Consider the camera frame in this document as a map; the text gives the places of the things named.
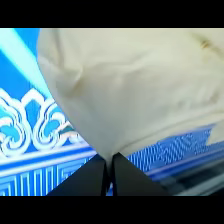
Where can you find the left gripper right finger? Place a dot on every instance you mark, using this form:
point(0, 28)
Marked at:
point(133, 181)

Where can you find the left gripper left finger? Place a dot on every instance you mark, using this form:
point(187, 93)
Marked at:
point(89, 181)

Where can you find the cream garment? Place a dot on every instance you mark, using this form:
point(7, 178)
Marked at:
point(133, 93)

